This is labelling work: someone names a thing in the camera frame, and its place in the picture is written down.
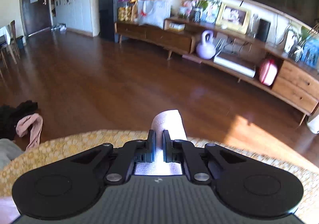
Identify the black clothes pile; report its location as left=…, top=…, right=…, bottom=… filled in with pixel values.
left=0, top=100, right=38, bottom=140

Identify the long wooden TV cabinet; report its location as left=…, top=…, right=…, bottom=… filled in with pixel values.
left=115, top=18, right=318, bottom=116

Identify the gold framed photo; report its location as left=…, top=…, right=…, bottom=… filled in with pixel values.
left=215, top=3, right=251, bottom=34

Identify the pink small case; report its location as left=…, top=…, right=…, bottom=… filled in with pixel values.
left=259, top=59, right=278, bottom=86

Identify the pink garment on pile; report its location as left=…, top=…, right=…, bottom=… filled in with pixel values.
left=16, top=113, right=43, bottom=152

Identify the pink flower pot plant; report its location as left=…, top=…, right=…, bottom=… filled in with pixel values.
left=183, top=0, right=209, bottom=23

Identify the wooden dining chair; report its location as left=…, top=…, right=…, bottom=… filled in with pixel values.
left=1, top=20, right=21, bottom=68

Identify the white flat box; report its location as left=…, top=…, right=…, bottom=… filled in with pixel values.
left=213, top=52, right=256, bottom=78

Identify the gold lace tablecloth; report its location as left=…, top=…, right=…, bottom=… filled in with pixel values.
left=1, top=130, right=318, bottom=223

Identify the purple kettlebell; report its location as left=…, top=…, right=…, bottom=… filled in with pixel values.
left=196, top=30, right=216, bottom=60

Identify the white gift bag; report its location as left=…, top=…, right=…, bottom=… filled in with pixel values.
left=137, top=0, right=171, bottom=29

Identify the lilac sweatshirt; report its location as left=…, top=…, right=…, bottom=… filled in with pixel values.
left=135, top=110, right=187, bottom=176

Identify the black cabinet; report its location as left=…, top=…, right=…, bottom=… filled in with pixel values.
left=97, top=0, right=135, bottom=43

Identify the small green vase plant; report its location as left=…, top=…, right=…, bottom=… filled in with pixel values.
left=286, top=24, right=319, bottom=63

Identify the black cylindrical speaker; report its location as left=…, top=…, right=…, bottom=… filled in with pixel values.
left=255, top=19, right=271, bottom=42

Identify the dark entrance door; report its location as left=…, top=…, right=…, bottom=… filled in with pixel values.
left=22, top=0, right=51, bottom=37

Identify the jar of yellow snacks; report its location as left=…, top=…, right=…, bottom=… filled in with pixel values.
left=117, top=0, right=132, bottom=21

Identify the blue painting canvas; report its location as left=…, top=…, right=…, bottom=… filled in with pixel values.
left=301, top=39, right=319, bottom=68

